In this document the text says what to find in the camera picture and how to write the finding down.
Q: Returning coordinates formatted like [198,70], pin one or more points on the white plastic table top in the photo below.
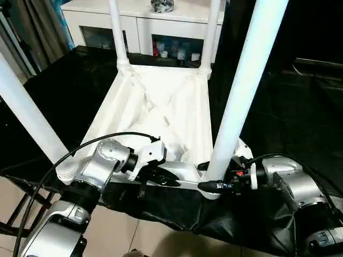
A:
[160,88]

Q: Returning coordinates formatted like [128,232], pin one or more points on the white plastic table leg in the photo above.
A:
[26,107]
[210,40]
[118,34]
[241,80]

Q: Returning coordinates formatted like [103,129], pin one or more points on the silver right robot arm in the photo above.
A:
[302,187]

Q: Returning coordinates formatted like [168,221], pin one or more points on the black work mat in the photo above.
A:
[174,211]

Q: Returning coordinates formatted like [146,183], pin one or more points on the black flat panel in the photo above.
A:
[319,62]

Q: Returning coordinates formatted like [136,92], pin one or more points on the white cabinet with glass doors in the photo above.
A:
[93,16]

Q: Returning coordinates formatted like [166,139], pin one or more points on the dark metallic object on cabinet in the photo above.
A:
[162,5]

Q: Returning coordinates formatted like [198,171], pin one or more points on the grey brown curtain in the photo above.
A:
[40,34]

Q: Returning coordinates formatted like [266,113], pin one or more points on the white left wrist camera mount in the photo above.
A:
[151,152]

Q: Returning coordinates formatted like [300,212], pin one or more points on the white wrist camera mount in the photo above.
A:
[151,152]
[245,150]

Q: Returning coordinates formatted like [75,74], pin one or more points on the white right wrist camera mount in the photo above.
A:
[245,150]

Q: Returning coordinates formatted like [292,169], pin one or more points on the black metal table frame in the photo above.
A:
[18,211]

